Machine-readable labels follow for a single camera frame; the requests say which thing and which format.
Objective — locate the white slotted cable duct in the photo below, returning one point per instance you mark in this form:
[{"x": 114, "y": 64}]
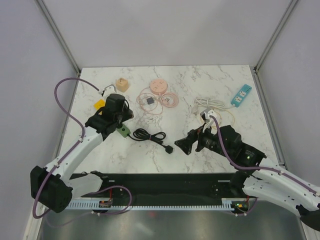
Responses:
[{"x": 98, "y": 205}]

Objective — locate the yellow cube plug adapter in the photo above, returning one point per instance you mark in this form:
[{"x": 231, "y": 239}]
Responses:
[{"x": 99, "y": 104}]

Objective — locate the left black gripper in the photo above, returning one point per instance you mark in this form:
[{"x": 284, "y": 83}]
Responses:
[{"x": 128, "y": 115}]

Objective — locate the left aluminium frame post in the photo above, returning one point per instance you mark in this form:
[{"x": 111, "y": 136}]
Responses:
[{"x": 58, "y": 35}]

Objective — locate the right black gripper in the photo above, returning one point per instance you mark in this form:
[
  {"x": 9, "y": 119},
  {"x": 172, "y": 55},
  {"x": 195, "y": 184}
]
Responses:
[{"x": 185, "y": 143}]

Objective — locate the green power strip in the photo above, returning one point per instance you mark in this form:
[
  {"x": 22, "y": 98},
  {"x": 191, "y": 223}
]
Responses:
[{"x": 123, "y": 130}]

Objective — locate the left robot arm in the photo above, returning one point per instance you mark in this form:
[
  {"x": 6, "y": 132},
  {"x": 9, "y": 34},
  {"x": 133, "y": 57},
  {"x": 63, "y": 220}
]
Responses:
[{"x": 53, "y": 185}]

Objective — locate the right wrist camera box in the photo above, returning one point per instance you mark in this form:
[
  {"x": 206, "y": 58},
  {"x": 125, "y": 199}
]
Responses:
[{"x": 208, "y": 115}]

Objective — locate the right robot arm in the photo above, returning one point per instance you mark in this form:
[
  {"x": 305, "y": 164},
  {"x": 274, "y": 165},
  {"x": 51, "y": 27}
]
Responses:
[{"x": 256, "y": 175}]

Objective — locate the teal power strip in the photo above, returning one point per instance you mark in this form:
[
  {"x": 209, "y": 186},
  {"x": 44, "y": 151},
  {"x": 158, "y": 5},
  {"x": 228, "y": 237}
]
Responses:
[{"x": 241, "y": 95}]

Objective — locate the pink round power strip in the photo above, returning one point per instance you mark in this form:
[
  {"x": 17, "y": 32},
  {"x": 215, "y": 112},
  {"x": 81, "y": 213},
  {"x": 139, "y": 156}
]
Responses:
[{"x": 158, "y": 86}]

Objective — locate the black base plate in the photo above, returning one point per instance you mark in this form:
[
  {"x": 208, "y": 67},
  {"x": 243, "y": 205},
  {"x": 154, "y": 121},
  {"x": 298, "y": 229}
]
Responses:
[{"x": 171, "y": 189}]

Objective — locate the right aluminium frame post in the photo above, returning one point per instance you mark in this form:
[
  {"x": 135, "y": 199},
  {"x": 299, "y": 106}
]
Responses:
[{"x": 276, "y": 33}]

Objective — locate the beige cube plug adapter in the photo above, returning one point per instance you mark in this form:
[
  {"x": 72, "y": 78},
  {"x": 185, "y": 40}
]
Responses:
[{"x": 122, "y": 84}]

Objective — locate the grey small cube adapter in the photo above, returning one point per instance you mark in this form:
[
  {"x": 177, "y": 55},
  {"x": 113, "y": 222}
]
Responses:
[{"x": 150, "y": 100}]

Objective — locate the aluminium frame post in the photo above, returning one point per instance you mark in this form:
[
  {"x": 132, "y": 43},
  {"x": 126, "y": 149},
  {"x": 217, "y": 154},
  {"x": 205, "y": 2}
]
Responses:
[
  {"x": 276, "y": 33},
  {"x": 58, "y": 35}
]

